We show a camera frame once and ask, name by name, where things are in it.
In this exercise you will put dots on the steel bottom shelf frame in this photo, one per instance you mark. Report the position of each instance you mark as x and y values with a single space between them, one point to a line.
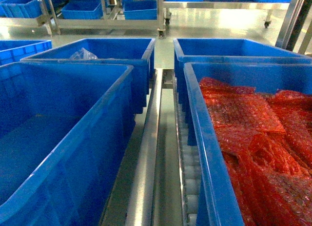
147 191

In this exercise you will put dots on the blue bin with red bags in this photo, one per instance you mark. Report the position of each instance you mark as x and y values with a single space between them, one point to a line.
218 205

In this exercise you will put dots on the empty blue front bin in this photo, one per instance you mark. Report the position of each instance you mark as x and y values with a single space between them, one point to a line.
64 128

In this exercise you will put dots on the clear plastic bag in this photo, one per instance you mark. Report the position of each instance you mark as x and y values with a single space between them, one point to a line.
83 54

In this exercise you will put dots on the blue bin far left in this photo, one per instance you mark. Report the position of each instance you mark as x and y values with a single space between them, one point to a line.
14 50

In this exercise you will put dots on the blue rear left bin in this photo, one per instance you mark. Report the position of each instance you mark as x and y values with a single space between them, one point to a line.
138 52

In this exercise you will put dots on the red bubble wrap bags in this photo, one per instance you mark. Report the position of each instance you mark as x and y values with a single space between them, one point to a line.
266 144

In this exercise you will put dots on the far steel rack with bins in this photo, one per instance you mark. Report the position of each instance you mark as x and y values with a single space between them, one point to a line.
54 22

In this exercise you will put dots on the blue rear right bin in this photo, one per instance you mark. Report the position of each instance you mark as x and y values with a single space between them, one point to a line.
226 51

